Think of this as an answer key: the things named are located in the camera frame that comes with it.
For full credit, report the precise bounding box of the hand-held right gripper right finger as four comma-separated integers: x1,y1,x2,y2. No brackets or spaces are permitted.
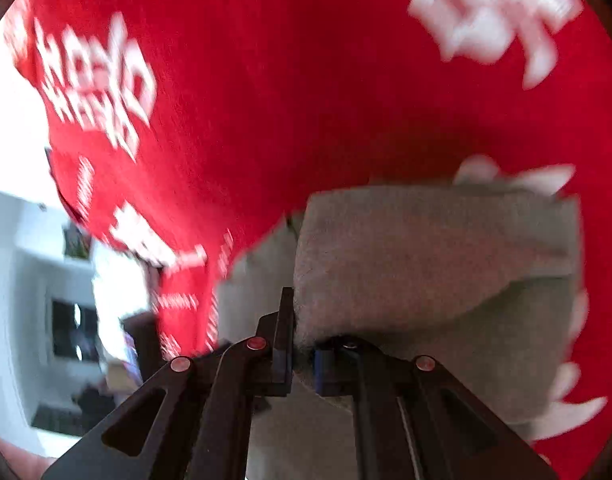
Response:
313,336,560,480

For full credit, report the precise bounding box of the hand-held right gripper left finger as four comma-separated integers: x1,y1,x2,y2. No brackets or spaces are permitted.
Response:
41,287,295,480

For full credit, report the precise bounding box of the grey fleece garment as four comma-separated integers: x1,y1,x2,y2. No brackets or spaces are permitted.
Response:
217,182,585,480

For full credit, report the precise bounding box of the dark screen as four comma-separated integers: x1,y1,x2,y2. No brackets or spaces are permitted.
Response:
50,299,101,362

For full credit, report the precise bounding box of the small dark green object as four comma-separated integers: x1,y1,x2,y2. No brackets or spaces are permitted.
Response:
64,224,93,262

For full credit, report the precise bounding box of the red printed blanket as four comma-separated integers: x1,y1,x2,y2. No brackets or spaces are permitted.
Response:
3,0,612,480

